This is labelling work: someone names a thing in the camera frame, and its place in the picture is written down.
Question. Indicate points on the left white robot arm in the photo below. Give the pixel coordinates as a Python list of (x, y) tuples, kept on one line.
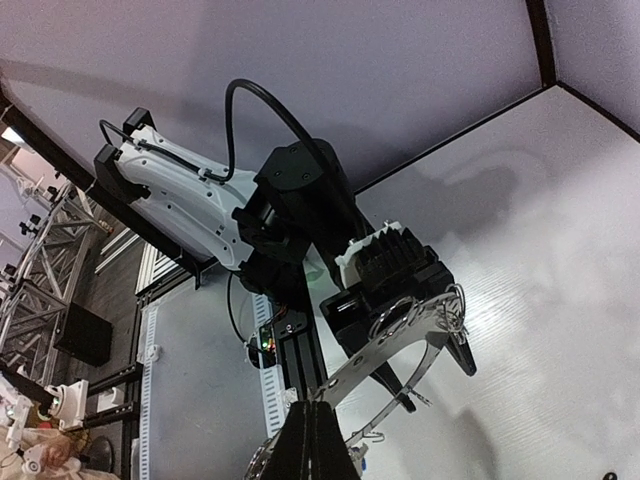
[(261, 225)]

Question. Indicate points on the black box on floor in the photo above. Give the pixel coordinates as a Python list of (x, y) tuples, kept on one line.
[(84, 336)]

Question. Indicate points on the black front frame rail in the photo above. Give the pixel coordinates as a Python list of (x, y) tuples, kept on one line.
[(298, 350)]

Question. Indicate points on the right black frame post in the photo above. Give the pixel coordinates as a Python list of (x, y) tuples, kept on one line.
[(541, 31)]

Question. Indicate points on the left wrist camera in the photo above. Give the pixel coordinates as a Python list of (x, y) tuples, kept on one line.
[(386, 257)]

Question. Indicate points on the metal truss scaffold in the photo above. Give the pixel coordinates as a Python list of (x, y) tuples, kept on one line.
[(36, 291)]

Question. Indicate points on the white slotted cable duct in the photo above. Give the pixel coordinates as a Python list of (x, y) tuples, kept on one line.
[(270, 372)]

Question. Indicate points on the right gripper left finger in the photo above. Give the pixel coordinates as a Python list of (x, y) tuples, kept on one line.
[(289, 459)]

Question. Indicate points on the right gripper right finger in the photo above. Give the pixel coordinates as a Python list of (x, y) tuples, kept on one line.
[(329, 457)]

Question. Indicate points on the black frame post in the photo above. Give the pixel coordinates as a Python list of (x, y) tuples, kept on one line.
[(541, 31), (55, 155)]

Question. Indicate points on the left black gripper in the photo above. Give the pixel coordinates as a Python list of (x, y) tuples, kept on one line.
[(351, 312)]

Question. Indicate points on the left black frame post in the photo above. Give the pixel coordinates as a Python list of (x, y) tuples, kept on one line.
[(55, 155)]

